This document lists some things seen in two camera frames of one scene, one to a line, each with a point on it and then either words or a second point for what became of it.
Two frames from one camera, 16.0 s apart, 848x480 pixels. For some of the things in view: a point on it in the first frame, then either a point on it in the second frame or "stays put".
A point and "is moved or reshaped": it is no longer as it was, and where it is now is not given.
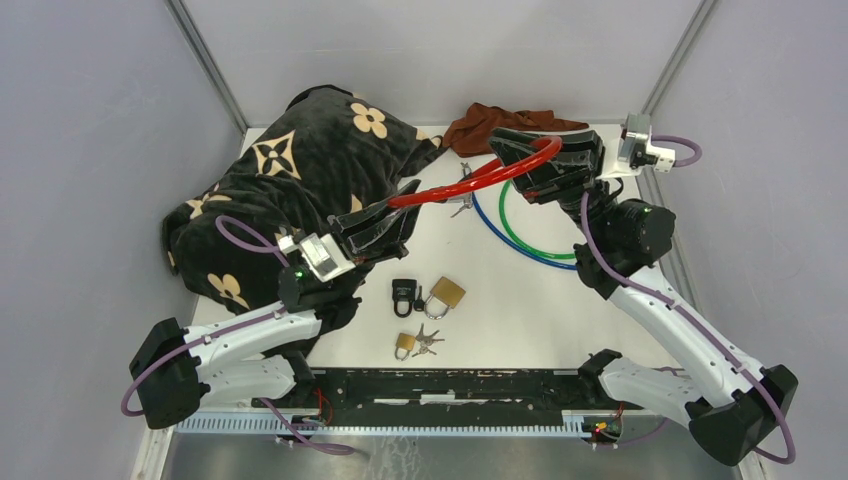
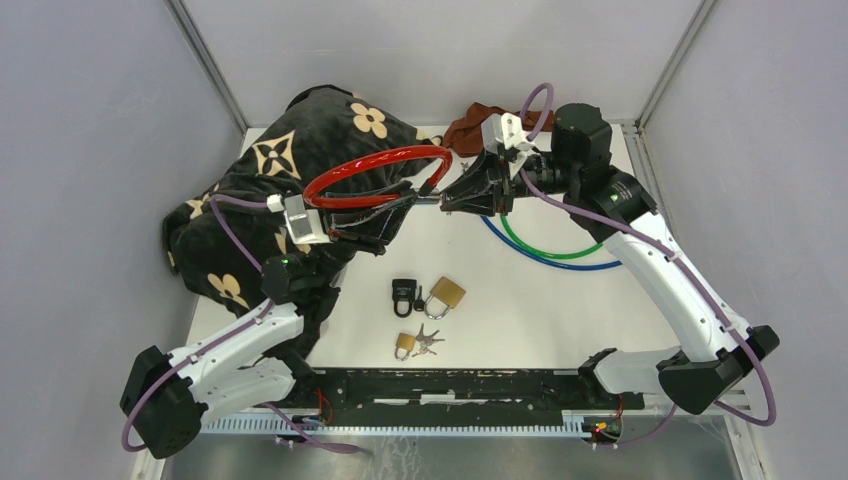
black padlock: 404,290 stays put
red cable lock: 521,154 is moved or reshaped
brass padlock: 448,292 stays put
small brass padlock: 405,341 stays put
